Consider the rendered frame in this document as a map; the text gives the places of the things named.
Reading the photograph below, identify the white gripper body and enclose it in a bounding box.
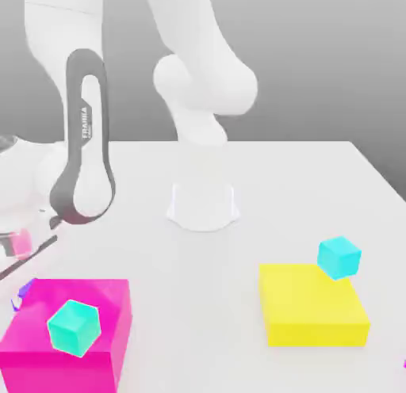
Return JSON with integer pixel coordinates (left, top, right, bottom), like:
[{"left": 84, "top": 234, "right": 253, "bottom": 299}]
[{"left": 0, "top": 233, "right": 60, "bottom": 305}]

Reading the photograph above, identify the small purple cube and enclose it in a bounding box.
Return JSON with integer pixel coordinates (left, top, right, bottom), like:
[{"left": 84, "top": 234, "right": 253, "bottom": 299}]
[{"left": 10, "top": 277, "right": 38, "bottom": 313}]

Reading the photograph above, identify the small teal cube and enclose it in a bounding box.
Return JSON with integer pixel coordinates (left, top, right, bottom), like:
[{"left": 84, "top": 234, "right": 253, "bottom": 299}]
[{"left": 46, "top": 299, "right": 103, "bottom": 359}]

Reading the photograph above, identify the small cyan cube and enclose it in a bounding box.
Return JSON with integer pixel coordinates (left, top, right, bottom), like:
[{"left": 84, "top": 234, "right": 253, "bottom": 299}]
[{"left": 316, "top": 235, "right": 363, "bottom": 282}]

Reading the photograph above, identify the large magenta box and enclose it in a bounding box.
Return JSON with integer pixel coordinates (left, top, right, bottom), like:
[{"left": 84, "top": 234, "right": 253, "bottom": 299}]
[{"left": 0, "top": 277, "right": 133, "bottom": 393}]

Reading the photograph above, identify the large yellow box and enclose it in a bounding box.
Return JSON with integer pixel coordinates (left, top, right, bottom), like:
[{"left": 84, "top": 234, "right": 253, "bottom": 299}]
[{"left": 258, "top": 263, "right": 372, "bottom": 349}]

